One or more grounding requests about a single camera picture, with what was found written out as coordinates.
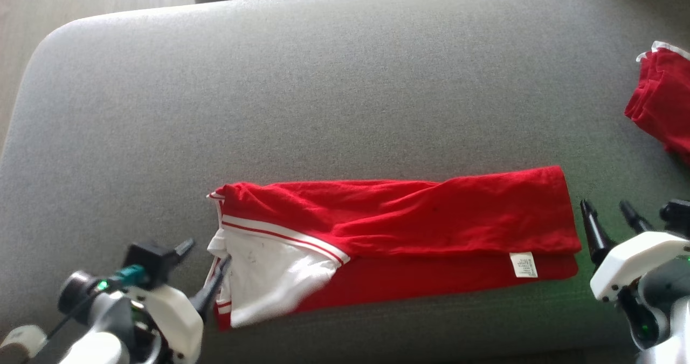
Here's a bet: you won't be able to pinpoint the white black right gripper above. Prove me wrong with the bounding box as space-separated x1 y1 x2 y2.
579 199 690 304

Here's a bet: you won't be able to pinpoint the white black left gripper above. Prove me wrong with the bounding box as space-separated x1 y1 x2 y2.
126 238 233 364

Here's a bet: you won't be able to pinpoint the red shorts with white waistband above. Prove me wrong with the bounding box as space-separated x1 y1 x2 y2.
624 40 690 166

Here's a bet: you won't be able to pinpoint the red white basketball jersey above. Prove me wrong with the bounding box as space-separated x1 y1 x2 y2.
206 164 583 332

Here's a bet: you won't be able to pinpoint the grey fabric sofa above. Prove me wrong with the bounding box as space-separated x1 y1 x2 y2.
0 0 690 355

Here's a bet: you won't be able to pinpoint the black cable with teal plug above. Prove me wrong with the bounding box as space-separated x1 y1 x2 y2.
45 264 147 339

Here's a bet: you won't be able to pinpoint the white cable tag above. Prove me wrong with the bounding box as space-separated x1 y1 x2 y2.
0 325 49 362

